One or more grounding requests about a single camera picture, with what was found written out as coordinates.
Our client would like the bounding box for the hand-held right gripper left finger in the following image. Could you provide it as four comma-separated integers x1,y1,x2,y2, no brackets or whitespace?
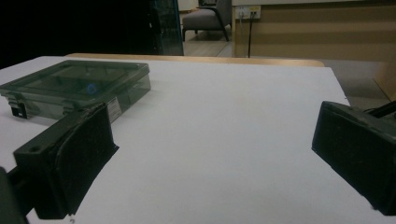
12,102,120,220

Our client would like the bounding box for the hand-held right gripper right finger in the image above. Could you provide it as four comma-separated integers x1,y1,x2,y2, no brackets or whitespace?
311,100,396,217

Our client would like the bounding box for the clear plastic compartment box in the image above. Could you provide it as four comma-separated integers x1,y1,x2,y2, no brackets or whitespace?
0,60,152,123

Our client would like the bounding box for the white table cover sheet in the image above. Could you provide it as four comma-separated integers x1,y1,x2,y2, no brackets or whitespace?
0,55,396,224

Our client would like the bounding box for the wooden table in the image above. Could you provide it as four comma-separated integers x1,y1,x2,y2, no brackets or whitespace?
65,52,325,68

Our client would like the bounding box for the grey armchair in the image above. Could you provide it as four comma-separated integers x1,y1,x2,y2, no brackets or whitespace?
181,0,233,42

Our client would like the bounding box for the black hanging power cable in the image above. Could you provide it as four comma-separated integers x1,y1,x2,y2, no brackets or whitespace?
247,12,255,59

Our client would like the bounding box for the white wall socket panel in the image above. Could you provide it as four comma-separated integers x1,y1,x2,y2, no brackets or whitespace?
235,5,262,20

